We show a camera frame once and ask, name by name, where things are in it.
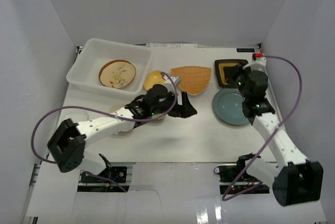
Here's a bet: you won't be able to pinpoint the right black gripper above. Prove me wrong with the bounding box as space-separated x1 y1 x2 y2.
222 62 253 101

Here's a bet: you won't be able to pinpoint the blue-grey round plate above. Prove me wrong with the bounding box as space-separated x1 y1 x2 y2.
212 88 250 126

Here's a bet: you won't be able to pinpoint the bird painted cream plate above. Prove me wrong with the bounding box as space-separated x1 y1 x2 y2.
98 60 137 89

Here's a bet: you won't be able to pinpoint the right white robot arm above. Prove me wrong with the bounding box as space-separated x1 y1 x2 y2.
224 64 323 206

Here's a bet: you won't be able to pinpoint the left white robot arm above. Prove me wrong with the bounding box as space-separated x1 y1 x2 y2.
47 84 197 182

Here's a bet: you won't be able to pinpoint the white plastic bin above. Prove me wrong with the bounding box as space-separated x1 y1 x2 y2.
66 38 153 99

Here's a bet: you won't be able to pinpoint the black square amber plate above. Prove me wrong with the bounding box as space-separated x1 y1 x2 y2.
214 59 248 88

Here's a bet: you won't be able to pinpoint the blue label sticker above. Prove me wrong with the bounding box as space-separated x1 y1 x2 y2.
236 48 255 53

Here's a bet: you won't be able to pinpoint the orange woven fan basket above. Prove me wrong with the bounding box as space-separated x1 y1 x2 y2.
171 66 212 96

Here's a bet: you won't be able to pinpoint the yellow square panda dish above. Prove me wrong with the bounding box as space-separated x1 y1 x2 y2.
143 70 165 91

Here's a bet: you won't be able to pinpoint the papers at table back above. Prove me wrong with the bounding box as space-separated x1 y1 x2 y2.
146 43 197 49

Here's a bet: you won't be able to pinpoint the cream square panda dish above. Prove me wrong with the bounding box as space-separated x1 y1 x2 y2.
108 105 131 138

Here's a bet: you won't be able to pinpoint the clear glass square dish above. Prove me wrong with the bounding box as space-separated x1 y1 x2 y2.
64 111 90 122

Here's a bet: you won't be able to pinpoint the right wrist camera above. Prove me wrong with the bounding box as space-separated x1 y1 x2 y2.
243 52 267 71

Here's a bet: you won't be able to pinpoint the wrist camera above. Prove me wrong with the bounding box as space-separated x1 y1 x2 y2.
163 75 181 87
243 52 267 71

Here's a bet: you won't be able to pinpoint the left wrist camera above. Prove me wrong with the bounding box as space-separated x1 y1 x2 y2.
163 75 181 87

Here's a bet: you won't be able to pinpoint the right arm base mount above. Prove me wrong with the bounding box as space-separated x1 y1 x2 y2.
214 165 242 183

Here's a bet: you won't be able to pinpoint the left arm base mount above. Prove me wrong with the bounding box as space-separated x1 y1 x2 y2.
80 166 127 184

